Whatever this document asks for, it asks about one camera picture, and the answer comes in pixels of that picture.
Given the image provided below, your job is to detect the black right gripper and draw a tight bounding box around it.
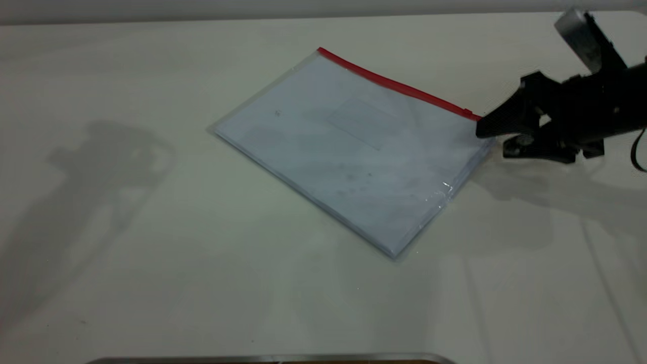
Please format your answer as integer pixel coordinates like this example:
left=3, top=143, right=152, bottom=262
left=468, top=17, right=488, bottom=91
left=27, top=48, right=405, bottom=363
left=475, top=62, right=647, bottom=164

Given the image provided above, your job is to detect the clear plastic zipper bag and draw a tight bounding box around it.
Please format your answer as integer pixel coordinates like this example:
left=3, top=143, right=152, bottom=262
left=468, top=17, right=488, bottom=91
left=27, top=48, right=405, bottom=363
left=207, top=47, right=498, bottom=261

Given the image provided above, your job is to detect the silver metal bar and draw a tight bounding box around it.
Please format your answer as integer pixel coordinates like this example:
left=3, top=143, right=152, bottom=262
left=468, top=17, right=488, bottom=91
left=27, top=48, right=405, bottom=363
left=85, top=353, right=455, bottom=364

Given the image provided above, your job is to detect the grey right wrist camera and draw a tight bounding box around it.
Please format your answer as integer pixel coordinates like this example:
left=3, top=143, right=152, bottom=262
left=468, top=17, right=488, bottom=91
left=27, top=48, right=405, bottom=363
left=554, top=7, right=628, bottom=75

